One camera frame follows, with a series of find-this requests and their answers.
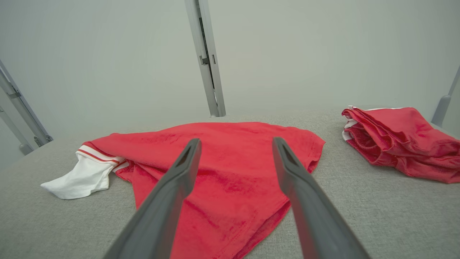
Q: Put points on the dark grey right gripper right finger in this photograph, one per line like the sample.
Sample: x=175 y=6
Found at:
x=316 y=219

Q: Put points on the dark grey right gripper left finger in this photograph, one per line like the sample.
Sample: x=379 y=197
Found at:
x=158 y=216

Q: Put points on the red T-shirt with white sleeves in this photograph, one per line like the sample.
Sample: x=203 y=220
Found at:
x=230 y=151

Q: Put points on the grey metal partition post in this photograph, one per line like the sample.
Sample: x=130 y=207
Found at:
x=218 y=90
x=25 y=111
x=16 y=135
x=208 y=90
x=442 y=106

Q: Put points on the red shorts with white stripe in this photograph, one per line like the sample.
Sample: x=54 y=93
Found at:
x=402 y=136

